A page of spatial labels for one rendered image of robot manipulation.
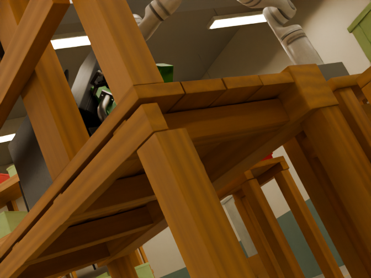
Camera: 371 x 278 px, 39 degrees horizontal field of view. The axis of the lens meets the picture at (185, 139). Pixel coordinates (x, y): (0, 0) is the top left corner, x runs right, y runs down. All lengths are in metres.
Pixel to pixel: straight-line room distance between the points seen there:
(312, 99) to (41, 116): 0.79
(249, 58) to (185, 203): 8.93
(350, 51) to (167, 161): 7.30
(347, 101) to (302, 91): 0.22
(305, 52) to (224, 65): 8.67
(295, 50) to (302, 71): 0.35
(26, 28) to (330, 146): 0.91
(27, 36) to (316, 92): 0.83
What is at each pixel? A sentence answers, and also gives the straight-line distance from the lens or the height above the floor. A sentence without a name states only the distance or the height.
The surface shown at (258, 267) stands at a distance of 8.77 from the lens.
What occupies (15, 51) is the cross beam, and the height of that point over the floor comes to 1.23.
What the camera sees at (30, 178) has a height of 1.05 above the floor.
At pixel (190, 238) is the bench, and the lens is 1.11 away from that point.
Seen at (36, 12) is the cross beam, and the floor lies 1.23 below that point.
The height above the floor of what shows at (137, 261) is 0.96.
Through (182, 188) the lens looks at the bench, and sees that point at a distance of 1.10.
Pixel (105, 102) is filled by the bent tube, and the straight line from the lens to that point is 1.91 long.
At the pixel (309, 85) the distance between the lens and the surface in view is 1.58.
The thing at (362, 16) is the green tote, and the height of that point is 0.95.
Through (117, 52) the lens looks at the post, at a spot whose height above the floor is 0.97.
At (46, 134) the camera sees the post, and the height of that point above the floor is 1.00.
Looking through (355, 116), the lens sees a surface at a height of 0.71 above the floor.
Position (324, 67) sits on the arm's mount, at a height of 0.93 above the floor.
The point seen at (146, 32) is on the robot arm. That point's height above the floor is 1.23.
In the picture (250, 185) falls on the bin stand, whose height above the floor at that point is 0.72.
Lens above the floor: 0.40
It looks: 17 degrees up
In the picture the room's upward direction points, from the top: 25 degrees counter-clockwise
